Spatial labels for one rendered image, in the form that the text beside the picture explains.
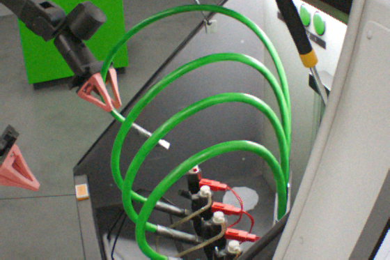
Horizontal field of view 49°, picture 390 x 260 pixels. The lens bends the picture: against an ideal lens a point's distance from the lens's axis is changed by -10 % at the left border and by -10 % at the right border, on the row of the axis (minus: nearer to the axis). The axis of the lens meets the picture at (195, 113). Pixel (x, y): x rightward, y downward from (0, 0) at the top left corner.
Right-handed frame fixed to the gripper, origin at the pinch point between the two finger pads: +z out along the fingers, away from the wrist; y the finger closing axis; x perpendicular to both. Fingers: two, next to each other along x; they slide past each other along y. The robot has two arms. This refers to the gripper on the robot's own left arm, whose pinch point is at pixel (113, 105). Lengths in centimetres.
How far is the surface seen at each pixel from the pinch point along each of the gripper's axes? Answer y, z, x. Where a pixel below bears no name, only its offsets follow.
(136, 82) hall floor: 257, -75, 163
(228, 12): 4.3, 2.0, -30.1
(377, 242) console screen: -37, 38, -43
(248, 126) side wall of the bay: 42.5, 19.4, -0.2
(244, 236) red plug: -9.1, 35.0, -12.1
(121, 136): -16.5, 9.4, -10.4
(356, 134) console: -30, 29, -45
